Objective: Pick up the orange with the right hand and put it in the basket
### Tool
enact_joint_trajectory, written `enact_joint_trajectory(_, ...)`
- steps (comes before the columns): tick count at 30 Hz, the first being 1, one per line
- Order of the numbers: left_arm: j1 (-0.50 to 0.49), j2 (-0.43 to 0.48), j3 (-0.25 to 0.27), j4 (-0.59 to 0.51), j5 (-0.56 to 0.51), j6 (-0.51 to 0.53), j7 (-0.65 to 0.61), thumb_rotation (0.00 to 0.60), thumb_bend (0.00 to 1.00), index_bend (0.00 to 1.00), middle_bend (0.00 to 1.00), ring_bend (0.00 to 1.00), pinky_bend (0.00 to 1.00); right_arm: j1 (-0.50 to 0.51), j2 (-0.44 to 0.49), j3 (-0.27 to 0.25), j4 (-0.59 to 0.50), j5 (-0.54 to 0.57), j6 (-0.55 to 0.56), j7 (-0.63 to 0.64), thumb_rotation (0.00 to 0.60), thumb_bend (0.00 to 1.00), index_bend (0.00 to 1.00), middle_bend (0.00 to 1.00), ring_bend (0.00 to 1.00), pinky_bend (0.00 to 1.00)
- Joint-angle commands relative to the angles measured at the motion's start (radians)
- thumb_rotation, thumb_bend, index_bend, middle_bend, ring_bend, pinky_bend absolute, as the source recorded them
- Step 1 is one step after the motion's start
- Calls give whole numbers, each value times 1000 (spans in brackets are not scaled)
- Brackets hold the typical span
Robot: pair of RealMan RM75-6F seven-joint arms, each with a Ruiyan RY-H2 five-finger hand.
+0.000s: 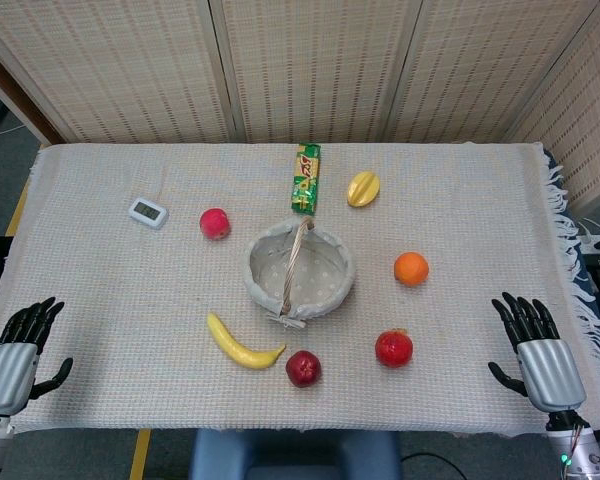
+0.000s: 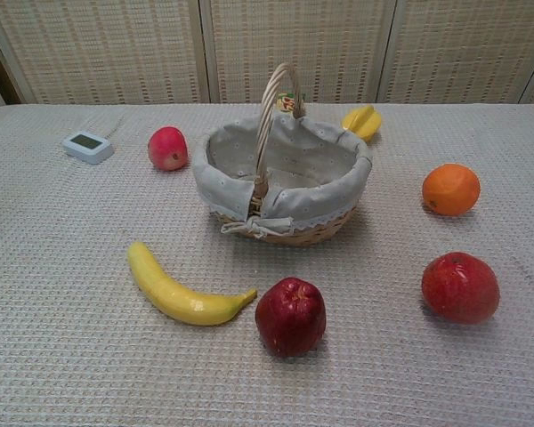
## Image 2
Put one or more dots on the small red-pink apple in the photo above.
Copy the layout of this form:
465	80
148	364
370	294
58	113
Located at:
167	148

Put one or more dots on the small white digital timer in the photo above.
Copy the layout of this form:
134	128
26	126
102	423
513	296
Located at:
88	146

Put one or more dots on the red mango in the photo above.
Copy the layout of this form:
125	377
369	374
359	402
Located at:
460	287

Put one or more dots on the woven folding screen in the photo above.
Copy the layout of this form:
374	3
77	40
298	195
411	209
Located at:
115	49

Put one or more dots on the yellow banana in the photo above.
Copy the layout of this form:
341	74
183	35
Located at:
178	298

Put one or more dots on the white woven tablecloth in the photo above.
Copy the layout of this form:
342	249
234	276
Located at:
71	311

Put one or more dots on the yellow green printed package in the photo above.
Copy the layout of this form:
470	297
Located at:
287	103

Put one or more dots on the dark red apple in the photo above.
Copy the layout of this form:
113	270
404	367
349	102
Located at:
290	318

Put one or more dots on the wicker basket with cloth liner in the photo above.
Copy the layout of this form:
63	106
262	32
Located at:
320	178

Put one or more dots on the yellow starfruit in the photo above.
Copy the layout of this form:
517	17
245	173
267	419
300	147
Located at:
361	122

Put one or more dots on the orange fruit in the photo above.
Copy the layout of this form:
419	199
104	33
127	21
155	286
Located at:
450	189

